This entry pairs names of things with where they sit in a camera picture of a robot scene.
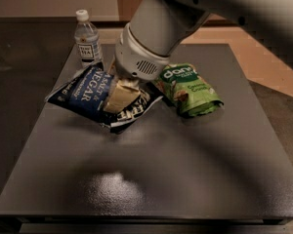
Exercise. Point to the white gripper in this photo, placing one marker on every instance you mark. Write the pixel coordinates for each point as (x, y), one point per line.
(136, 59)

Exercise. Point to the blue kettle chip bag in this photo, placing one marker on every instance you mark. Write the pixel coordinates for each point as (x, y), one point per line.
(86, 93)

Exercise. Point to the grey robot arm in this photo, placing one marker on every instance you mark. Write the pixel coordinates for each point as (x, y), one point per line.
(157, 28)

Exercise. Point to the clear plastic water bottle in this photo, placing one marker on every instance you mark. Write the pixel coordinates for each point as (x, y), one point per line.
(87, 39)

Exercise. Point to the green snack pouch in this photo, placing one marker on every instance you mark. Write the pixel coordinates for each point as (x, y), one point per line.
(187, 90)

